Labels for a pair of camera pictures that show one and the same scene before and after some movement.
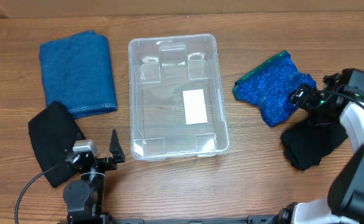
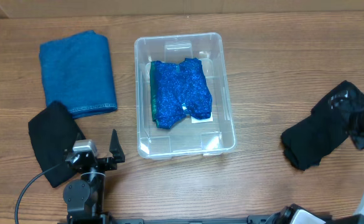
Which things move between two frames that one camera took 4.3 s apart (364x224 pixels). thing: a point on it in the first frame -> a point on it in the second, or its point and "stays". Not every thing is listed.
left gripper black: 116,151 stays
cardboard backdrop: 31,9 stays
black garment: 305,144 stays
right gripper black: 308,101 -> 354,112
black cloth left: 53,131 stays
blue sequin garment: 270,86 -> 174,87
